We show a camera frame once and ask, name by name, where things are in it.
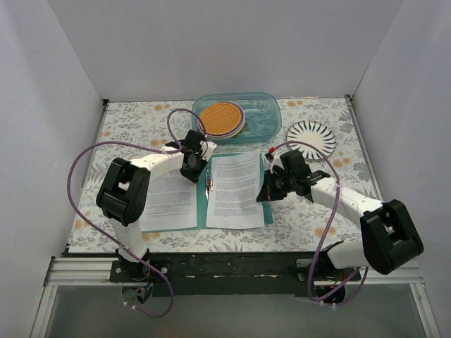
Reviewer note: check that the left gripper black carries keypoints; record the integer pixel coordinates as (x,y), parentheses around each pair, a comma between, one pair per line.
(192,170)

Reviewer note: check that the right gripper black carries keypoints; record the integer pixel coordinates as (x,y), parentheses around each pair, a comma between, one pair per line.
(269,186)

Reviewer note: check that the teal plastic folder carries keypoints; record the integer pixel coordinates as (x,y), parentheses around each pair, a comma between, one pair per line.
(202,205)

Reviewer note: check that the silver folder clip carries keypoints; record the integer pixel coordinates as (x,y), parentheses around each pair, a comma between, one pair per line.
(209,183)

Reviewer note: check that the printed paper stack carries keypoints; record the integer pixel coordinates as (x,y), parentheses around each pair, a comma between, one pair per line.
(232,202)

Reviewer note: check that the printed paper sheet top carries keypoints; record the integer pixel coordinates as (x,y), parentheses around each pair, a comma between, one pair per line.
(171,204)

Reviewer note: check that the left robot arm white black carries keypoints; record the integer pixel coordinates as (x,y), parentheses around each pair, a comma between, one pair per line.
(123,192)

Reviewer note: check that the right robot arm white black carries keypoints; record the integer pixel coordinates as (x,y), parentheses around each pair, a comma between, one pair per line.
(389,236)

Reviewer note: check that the orange woven round coaster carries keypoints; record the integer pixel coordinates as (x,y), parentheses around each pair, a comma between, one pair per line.
(221,120)

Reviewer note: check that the blue striped white plate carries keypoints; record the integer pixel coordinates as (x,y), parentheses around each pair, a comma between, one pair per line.
(314,133)

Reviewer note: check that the clear teal plastic container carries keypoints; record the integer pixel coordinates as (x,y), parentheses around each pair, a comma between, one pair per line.
(262,116)

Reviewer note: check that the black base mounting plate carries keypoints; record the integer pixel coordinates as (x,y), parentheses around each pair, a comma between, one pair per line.
(235,273)

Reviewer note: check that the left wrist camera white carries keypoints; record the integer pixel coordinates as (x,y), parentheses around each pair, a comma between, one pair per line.
(208,149)

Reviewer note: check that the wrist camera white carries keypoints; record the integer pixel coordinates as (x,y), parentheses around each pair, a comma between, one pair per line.
(274,161)
(208,149)

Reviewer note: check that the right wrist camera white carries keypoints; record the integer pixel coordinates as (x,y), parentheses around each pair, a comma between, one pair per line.
(274,161)

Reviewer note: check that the aluminium frame rail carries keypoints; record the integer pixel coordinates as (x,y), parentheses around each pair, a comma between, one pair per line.
(96,272)

